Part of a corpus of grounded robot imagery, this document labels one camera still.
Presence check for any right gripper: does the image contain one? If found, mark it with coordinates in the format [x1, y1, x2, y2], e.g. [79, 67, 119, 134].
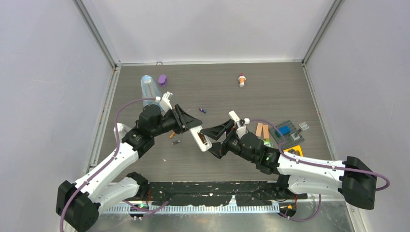
[200, 119, 256, 163]

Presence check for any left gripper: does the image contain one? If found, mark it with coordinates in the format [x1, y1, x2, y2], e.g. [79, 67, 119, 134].
[151, 104, 202, 137]

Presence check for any white remote control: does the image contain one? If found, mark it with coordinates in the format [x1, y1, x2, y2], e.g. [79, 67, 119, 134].
[189, 126, 212, 152]

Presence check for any black AAA battery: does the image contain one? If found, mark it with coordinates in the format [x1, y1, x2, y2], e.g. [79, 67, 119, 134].
[171, 140, 181, 145]
[198, 132, 207, 144]

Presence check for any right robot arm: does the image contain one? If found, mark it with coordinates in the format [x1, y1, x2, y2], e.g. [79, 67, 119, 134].
[199, 119, 377, 210]

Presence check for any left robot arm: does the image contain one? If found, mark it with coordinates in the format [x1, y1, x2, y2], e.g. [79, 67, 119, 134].
[56, 104, 202, 232]

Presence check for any left wooden block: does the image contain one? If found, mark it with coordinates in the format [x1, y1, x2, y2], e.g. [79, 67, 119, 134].
[255, 123, 263, 137]

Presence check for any wooden block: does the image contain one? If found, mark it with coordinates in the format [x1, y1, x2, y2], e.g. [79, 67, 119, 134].
[255, 123, 263, 137]
[263, 124, 269, 140]

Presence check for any green toy with eyes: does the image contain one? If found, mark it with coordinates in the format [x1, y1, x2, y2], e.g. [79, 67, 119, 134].
[264, 139, 272, 147]

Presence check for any right wooden block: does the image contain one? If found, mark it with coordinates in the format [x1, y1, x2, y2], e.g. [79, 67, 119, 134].
[263, 124, 269, 140]

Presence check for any purple plastic cap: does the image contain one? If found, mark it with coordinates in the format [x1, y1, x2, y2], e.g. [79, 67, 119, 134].
[158, 74, 167, 87]

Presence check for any blue metronome in plastic wrap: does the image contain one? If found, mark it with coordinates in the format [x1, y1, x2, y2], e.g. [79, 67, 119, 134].
[141, 75, 162, 106]

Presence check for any white trapezoid block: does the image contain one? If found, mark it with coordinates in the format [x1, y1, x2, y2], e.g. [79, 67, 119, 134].
[113, 123, 132, 142]

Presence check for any small toy figurine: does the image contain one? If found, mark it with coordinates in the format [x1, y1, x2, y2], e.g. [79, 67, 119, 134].
[238, 73, 246, 87]

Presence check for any blue lego brick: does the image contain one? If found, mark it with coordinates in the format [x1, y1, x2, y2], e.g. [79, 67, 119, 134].
[278, 125, 291, 135]

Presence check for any grey lego baseplate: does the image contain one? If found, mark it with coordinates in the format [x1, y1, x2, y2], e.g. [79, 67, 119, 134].
[269, 120, 305, 150]

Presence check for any small grey lego piece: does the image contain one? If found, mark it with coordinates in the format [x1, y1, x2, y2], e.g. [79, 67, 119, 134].
[291, 128, 303, 141]

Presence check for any yellow triangular tool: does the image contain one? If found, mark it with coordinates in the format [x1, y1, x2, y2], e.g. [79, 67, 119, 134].
[284, 145, 303, 157]

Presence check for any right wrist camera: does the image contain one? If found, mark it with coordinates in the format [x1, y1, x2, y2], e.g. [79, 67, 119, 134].
[236, 118, 250, 139]

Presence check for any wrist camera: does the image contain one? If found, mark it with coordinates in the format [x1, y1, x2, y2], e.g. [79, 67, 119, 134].
[236, 118, 250, 139]
[155, 91, 173, 112]

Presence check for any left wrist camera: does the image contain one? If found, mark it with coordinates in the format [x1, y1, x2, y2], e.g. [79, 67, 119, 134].
[155, 91, 173, 112]

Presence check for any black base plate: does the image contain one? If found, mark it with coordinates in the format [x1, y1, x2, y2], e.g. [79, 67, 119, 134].
[117, 181, 308, 207]

